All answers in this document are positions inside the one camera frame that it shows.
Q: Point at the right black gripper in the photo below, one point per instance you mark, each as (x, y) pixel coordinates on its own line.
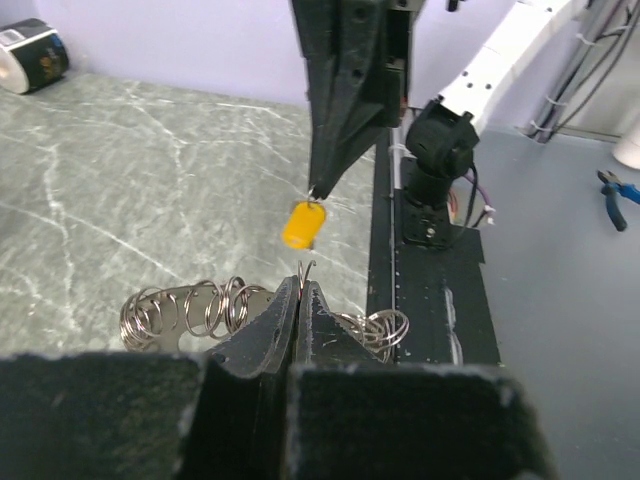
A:
(358, 62)

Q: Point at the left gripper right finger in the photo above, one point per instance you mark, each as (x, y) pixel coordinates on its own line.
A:
(353, 417)

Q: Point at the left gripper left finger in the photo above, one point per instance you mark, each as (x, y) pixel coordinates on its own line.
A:
(214, 415)

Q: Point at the brass key with yellow tag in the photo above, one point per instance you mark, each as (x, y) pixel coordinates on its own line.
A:
(307, 217)

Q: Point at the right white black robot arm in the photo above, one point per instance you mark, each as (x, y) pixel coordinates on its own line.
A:
(444, 135)

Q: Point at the black white roll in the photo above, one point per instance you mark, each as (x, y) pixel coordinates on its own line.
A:
(33, 56)

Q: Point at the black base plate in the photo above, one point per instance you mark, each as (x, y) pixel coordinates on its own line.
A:
(439, 295)

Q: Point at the blue handled pliers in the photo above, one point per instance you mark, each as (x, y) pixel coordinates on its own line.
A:
(612, 189)

